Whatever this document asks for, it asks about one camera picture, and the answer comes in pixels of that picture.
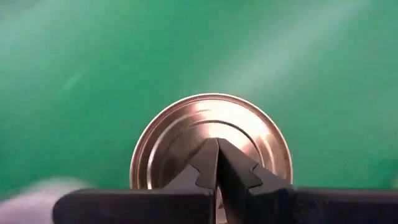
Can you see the silver lid tuna can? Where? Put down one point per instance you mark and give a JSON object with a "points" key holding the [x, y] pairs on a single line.
{"points": [[28, 205]]}

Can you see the gold lid seafood can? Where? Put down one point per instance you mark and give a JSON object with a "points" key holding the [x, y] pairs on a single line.
{"points": [[211, 118]]}

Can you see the green table mat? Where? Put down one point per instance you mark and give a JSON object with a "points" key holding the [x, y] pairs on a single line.
{"points": [[62, 77]]}

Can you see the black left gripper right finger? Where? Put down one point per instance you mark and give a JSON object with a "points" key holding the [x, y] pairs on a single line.
{"points": [[295, 207]]}

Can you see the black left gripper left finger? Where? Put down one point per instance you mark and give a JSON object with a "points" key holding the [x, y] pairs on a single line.
{"points": [[140, 207]]}

